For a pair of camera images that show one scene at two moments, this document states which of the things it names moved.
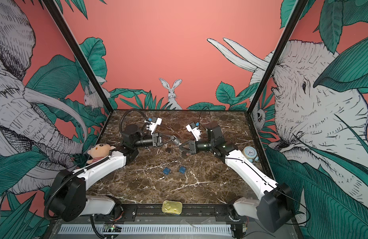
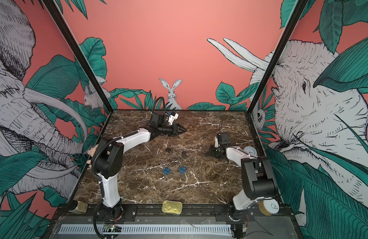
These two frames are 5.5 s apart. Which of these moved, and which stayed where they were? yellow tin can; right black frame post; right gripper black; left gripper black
Moved: left gripper black; right gripper black
Stayed: right black frame post; yellow tin can
